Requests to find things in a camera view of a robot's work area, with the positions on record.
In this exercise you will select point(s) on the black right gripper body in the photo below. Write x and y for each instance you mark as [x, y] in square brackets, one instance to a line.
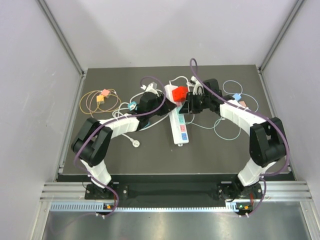
[197, 102]

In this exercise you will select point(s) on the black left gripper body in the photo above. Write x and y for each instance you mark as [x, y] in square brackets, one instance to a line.
[164, 109]

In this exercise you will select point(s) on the mint USB charger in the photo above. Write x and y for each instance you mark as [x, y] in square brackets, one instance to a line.
[183, 110]

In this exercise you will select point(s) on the red cube adapter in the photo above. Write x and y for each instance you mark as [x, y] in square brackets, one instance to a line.
[179, 94]

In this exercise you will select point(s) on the white power strip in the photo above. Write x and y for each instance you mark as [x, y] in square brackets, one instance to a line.
[177, 120]

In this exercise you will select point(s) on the teal power strip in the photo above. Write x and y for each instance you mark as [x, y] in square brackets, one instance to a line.
[133, 110]

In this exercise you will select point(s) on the blue USB charger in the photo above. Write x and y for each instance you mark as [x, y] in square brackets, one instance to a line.
[237, 97]

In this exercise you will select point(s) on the salmon dual USB charger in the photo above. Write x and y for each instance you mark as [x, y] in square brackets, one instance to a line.
[242, 103]

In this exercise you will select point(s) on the pink USB charger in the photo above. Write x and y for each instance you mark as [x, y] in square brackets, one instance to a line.
[105, 93]

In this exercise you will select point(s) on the yellow USB charger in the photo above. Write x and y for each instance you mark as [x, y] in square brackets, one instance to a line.
[100, 99]

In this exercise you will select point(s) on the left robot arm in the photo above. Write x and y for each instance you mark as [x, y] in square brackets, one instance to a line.
[92, 141]

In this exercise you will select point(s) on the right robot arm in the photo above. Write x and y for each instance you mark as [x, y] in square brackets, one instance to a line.
[267, 140]

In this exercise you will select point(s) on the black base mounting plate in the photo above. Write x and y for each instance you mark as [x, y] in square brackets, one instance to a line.
[212, 190]

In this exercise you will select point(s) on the white wall plug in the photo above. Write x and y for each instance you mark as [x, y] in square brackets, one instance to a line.
[135, 143]

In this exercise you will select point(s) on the perforated cable duct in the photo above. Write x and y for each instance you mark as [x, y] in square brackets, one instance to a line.
[102, 207]

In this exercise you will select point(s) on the aluminium frame rail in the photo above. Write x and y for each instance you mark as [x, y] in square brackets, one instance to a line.
[276, 191]

